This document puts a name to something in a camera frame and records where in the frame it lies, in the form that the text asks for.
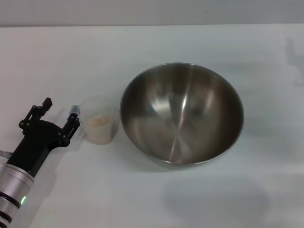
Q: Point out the white rice grains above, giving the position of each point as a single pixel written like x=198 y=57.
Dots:
x=99 y=126

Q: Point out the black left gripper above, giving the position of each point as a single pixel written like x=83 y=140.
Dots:
x=35 y=145

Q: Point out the clear plastic measuring cup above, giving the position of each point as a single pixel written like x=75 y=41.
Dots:
x=99 y=107

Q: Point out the stainless steel mixing bowl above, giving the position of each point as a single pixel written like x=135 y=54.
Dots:
x=183 y=118

